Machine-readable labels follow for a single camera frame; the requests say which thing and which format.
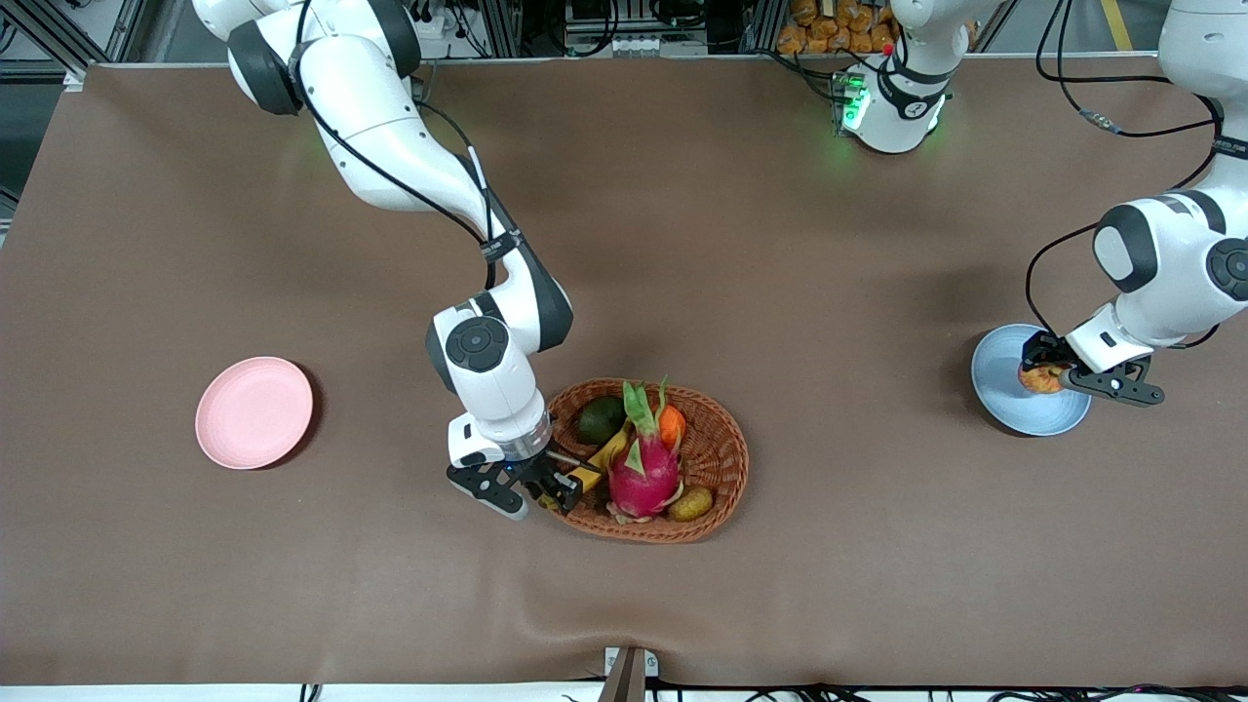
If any yellow banana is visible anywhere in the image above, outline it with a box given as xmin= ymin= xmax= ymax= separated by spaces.
xmin=558 ymin=421 xmax=635 ymax=512

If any light blue plate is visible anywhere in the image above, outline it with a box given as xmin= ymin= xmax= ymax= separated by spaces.
xmin=970 ymin=324 xmax=1093 ymax=438

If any dark green avocado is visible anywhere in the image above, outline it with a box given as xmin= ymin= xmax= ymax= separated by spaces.
xmin=577 ymin=397 xmax=627 ymax=446

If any pink dragon fruit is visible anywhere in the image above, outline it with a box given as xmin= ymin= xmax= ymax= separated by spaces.
xmin=606 ymin=377 xmax=683 ymax=524

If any brown wicker basket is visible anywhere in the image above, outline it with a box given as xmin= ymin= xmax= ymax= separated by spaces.
xmin=542 ymin=378 xmax=750 ymax=544

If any brown table cover cloth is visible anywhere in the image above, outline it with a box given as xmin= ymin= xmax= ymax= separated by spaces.
xmin=0 ymin=54 xmax=1248 ymax=688

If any pink plate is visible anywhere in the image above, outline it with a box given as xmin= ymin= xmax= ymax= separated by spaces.
xmin=195 ymin=356 xmax=315 ymax=471

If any bag of orange buns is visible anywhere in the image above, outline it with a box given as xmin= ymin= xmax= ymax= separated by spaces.
xmin=777 ymin=0 xmax=898 ymax=56

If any white power strip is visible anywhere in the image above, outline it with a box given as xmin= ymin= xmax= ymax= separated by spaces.
xmin=414 ymin=0 xmax=476 ymax=42

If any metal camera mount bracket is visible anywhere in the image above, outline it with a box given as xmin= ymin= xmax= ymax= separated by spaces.
xmin=598 ymin=646 xmax=660 ymax=702

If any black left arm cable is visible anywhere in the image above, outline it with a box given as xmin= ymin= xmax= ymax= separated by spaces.
xmin=1024 ymin=0 xmax=1226 ymax=338

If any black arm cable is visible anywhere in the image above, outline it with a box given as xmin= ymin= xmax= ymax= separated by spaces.
xmin=291 ymin=0 xmax=520 ymax=293
xmin=1024 ymin=0 xmax=1226 ymax=338

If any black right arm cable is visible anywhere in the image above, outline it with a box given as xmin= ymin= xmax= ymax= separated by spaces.
xmin=291 ymin=0 xmax=520 ymax=293

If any aluminium frame post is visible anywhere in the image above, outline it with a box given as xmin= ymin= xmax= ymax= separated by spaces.
xmin=475 ymin=0 xmax=524 ymax=59
xmin=739 ymin=0 xmax=787 ymax=55
xmin=0 ymin=0 xmax=147 ymax=91

